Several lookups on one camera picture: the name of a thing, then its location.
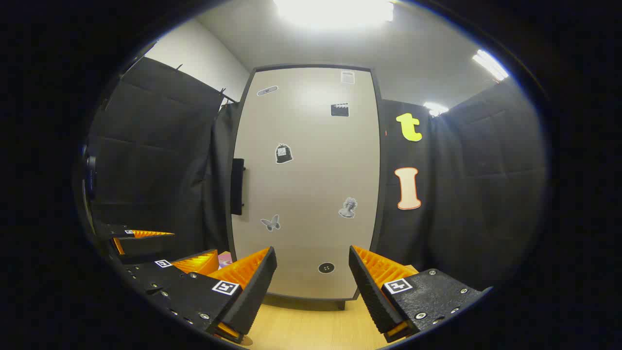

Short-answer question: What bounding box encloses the black cabinet door handle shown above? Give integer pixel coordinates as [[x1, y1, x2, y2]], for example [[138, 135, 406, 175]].
[[230, 158, 246, 216]]

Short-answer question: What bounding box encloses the dark grey cabinet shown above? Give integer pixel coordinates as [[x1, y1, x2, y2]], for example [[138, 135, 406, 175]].
[[225, 63, 389, 312]]

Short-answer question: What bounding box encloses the ceiling light panel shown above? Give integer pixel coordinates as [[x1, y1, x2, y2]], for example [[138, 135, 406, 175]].
[[423, 101, 450, 118], [272, 0, 395, 29], [472, 49, 509, 82]]

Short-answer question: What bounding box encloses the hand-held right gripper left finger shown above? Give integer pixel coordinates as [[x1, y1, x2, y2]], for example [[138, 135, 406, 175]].
[[145, 245, 278, 345]]

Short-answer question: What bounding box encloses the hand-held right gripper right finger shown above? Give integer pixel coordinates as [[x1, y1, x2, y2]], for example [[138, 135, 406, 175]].
[[348, 245, 493, 344]]

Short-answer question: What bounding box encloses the black backdrop cloth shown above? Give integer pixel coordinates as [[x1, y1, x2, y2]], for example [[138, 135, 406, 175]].
[[85, 56, 547, 292]]

